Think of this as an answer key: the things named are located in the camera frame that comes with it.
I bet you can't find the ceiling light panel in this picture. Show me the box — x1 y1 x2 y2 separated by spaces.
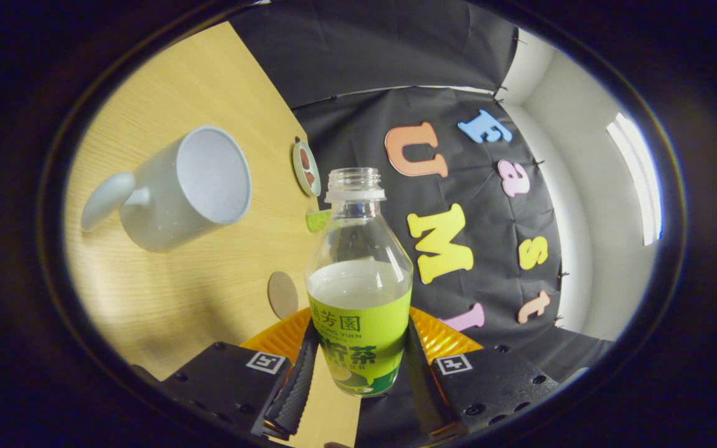
606 112 664 246

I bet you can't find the round brown coaster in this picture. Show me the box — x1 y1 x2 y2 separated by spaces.
268 271 299 320

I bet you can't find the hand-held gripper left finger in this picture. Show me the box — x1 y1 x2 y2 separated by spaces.
159 307 322 439

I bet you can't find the wooden table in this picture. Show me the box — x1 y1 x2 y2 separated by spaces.
63 22 362 448

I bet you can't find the green label juice bottle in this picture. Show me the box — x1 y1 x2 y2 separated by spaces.
306 167 414 397

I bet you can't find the white cup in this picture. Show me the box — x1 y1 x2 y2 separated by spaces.
80 126 252 253

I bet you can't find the pale green plate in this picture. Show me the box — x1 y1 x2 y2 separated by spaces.
292 138 322 198

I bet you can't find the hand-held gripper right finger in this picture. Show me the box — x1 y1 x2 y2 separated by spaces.
403 306 561 439

